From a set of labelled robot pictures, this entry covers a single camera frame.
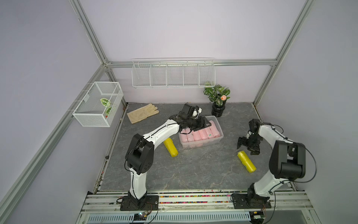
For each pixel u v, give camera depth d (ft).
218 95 3.10
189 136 3.14
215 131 3.22
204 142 3.10
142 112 3.80
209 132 3.21
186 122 2.28
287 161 1.54
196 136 3.15
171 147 3.01
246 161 2.78
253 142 2.50
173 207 2.40
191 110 2.32
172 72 3.25
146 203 2.40
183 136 3.15
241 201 2.42
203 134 3.17
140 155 1.62
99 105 2.60
